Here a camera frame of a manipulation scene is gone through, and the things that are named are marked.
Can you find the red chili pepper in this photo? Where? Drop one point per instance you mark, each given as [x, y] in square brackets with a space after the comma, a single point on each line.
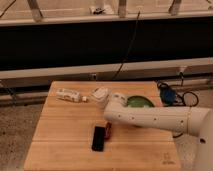
[108, 130]

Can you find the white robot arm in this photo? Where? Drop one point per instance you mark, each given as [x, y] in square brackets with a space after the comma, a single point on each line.
[194, 121]

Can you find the clear plastic cup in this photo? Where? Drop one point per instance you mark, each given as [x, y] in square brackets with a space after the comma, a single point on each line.
[100, 96]

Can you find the green ceramic bowl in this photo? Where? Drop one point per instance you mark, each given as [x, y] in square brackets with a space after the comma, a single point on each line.
[139, 101]

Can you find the lying plastic bottle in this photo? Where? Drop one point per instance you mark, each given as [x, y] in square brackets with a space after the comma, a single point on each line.
[70, 95]

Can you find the black smartphone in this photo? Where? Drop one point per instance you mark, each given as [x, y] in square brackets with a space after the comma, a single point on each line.
[98, 139]

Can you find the blue clamp device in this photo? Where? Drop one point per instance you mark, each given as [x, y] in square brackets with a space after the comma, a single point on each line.
[167, 95]

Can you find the small black white device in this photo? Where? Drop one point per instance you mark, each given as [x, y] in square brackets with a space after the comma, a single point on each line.
[97, 11]

